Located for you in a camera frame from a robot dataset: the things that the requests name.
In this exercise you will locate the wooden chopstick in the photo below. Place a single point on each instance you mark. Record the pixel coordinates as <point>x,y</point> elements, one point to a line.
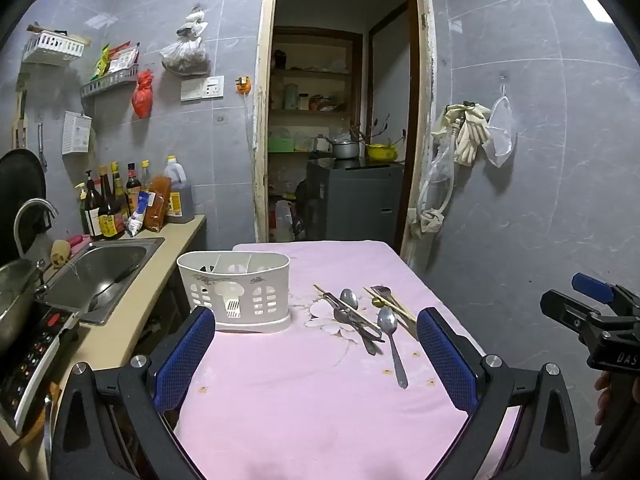
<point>406,312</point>
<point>410,329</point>
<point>371,294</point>
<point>320,290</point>

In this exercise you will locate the dark sauce bottle red label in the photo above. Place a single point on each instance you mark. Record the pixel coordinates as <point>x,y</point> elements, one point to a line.
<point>112,220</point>

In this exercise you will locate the white plastic jug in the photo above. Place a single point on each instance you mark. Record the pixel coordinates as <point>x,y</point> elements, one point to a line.
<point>283,220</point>

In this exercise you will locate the stainless steel sink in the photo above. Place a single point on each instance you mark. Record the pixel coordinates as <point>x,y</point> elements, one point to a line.
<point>100,262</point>

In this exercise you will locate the person's right hand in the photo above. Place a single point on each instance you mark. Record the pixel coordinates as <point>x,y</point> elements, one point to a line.
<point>603,400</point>

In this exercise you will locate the red plastic bag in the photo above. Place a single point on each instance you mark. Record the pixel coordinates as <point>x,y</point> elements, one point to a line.
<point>142,95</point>

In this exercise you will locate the beige kitchen counter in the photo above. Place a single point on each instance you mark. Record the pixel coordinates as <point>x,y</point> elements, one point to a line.
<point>145,290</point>

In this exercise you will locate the green box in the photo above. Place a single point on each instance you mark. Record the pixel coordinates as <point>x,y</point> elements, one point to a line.
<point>280,145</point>

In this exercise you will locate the yellow-capped sauce bottle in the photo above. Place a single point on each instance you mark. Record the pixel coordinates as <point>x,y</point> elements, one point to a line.
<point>119,185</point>

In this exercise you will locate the loofah sponge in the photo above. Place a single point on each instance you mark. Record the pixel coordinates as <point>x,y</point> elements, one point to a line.
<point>60,254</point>

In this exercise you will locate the large steel spoon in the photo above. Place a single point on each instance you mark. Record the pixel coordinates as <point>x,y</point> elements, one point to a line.
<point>387,321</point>

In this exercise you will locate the blue and white packet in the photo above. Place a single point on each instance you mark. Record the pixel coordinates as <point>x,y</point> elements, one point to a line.
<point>137,216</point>

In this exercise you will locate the steel cooking pot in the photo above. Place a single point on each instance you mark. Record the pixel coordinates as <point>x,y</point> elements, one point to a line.
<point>345,150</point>

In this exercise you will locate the pink scrub brush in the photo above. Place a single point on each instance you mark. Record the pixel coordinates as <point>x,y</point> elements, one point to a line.
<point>77,241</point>

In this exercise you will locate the steel wok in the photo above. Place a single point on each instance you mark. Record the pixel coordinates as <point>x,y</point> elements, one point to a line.
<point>12,305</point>

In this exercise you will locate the steel fork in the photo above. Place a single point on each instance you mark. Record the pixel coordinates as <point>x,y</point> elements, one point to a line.
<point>381,290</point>

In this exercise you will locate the orange spice bag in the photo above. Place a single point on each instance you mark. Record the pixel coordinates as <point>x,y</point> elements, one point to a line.
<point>159,202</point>

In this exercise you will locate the grey wall shelf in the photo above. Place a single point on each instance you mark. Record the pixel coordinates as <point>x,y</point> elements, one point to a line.
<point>107,84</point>

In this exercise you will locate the white plastic wall basket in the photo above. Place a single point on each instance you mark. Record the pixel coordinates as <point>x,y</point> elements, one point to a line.
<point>52,46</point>

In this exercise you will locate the black induction cooker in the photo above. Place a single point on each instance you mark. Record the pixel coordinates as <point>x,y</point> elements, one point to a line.
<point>30,365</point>

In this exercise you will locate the black round pan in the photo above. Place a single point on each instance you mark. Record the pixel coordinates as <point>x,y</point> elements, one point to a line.
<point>20,185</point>

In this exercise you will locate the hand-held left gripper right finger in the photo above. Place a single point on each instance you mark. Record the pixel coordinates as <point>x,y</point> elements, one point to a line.
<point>445,360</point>

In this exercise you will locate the cream rubber gloves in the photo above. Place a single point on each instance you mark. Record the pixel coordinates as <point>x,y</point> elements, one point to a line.
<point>470,132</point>

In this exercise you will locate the pink floral tablecloth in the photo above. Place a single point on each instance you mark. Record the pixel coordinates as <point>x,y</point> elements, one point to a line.
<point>300,385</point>

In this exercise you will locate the seasoning packets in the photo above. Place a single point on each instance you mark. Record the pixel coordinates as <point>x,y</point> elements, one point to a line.
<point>117,59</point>

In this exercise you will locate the clear plastic bag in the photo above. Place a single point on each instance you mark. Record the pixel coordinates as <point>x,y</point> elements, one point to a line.
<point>442,170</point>

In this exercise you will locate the wooden shelf unit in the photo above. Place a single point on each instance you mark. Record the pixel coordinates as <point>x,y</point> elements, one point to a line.
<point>312,72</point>

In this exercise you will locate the clear yellow-capped bottle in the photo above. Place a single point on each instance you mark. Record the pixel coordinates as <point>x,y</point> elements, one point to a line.
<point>145,175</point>

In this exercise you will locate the steel table knife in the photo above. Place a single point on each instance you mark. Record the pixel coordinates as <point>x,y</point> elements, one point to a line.
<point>367,331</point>

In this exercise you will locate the large cooking oil jug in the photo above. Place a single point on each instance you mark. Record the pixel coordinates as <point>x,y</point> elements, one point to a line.
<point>179,195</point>

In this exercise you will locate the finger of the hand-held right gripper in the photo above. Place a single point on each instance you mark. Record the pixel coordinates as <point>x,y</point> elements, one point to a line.
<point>565,307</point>
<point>592,285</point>

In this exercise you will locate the clear bag of dried goods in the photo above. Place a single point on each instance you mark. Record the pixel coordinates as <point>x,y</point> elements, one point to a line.
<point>186,55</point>

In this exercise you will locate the white plastic utensil holder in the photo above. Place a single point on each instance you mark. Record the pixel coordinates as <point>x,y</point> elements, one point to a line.
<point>235,276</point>

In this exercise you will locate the hanging metal utensil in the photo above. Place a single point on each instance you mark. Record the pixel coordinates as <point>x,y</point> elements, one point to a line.
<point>41,147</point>

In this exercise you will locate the worn wooden door frame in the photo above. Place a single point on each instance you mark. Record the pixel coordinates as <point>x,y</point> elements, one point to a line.
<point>260,135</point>

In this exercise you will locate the hanging wooden spatula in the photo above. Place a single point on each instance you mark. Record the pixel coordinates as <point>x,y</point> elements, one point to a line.
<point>20,120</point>

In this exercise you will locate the grey cabinet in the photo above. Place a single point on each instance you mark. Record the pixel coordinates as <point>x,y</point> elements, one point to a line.
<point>355,200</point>

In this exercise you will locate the white wall switch socket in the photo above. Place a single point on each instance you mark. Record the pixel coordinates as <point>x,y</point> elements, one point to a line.
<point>202,88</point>

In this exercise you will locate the green dish soap pump bottle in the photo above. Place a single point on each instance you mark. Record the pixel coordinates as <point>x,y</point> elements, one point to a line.
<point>82,215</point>

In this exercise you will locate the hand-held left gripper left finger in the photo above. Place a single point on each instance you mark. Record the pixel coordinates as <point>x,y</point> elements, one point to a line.
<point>182,360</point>

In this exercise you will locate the yellow bowl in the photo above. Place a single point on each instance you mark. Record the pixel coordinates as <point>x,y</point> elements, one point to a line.
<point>381,152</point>

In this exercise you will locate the gold spoon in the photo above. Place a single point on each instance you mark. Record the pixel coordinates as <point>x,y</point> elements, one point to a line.
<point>377,302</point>

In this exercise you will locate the steel faucet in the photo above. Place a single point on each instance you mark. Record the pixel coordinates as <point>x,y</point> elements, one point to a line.
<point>22,217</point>

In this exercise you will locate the black-capped sauce bottle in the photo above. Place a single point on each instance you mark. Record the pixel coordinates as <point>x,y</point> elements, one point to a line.
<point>132,185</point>

